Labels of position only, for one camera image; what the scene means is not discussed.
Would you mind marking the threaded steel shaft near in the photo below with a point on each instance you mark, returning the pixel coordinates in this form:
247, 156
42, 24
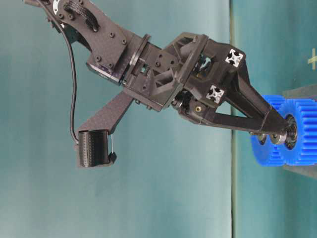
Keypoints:
291, 137

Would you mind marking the blue plastic gear far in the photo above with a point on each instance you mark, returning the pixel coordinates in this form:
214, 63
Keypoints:
269, 154

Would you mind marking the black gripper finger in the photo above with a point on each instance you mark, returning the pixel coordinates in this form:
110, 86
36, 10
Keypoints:
271, 123

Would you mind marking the blue plastic gear near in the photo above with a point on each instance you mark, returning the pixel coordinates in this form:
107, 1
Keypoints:
302, 113

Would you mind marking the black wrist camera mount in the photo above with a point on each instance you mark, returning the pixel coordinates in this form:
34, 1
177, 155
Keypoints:
93, 150

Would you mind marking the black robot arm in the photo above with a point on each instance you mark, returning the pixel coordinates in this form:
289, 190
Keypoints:
83, 22

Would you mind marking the grey metal base block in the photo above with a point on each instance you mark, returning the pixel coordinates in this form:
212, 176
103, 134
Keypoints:
302, 92

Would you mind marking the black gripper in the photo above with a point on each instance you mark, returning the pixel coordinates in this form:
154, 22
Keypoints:
194, 74

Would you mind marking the blue plastic gear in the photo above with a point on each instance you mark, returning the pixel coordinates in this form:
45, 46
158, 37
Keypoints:
269, 154
302, 113

